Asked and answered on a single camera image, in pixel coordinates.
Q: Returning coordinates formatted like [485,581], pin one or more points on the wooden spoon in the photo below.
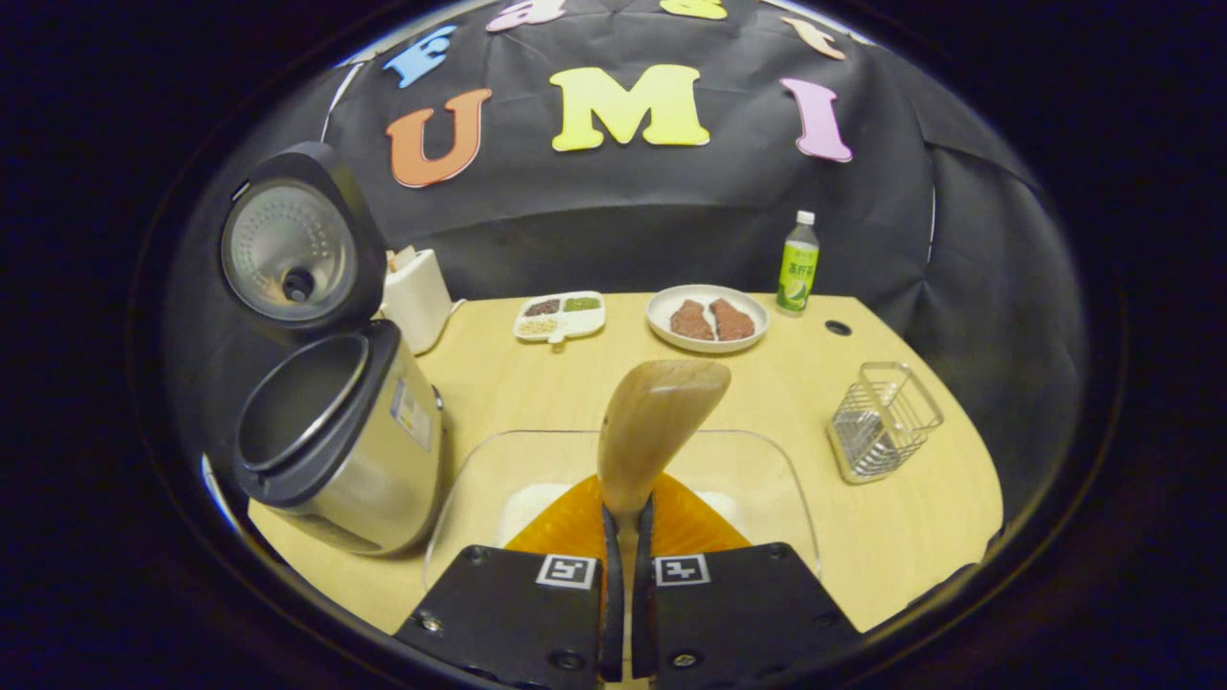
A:
[652,431]

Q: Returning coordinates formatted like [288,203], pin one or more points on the white divided grain plate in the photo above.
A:
[561,321]

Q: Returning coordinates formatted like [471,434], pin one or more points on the clear rice container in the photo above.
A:
[757,498]

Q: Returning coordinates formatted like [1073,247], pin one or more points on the round white plate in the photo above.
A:
[709,292]

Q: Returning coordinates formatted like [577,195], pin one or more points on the white toaster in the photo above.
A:
[420,302]

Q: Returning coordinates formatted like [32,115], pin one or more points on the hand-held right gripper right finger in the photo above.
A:
[748,613]

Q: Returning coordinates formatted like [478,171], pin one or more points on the brown meat piece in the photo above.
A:
[690,321]
[733,321]

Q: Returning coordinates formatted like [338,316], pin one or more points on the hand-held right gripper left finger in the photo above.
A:
[508,613]

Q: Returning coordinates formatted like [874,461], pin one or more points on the green label drink bottle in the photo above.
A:
[798,273]

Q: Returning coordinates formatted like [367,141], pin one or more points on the dark grey rice cooker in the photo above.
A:
[345,450]

